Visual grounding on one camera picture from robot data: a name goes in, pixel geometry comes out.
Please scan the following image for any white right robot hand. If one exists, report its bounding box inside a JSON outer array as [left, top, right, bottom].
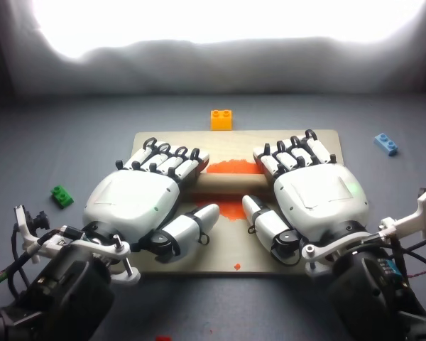
[[241, 129, 371, 268]]

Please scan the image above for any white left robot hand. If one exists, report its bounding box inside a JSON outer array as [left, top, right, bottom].
[[82, 137, 221, 265]]

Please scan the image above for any wooden rolling pin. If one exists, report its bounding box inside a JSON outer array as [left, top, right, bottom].
[[197, 173, 271, 195]]

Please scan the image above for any green toy brick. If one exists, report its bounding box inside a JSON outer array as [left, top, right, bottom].
[[50, 185, 75, 210]]

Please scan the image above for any blue flat toy brick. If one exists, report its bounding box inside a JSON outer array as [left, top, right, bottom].
[[372, 132, 401, 157]]

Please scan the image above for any flat orange play dough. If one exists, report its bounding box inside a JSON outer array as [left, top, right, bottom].
[[195, 158, 264, 222]]

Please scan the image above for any light wooden board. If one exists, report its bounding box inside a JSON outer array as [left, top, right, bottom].
[[127, 129, 344, 277]]

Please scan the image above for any yellow toy brick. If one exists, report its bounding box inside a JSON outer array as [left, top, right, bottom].
[[209, 109, 234, 131]]

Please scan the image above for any white backdrop sheet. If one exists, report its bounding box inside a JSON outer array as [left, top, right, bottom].
[[0, 0, 426, 97]]

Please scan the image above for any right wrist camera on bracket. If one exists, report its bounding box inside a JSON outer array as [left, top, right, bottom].
[[378, 179, 426, 239]]

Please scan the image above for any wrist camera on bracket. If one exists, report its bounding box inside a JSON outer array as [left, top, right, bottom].
[[13, 205, 63, 264], [378, 179, 426, 239]]

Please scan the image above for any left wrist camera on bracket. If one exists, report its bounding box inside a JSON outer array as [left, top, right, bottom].
[[13, 205, 63, 264]]

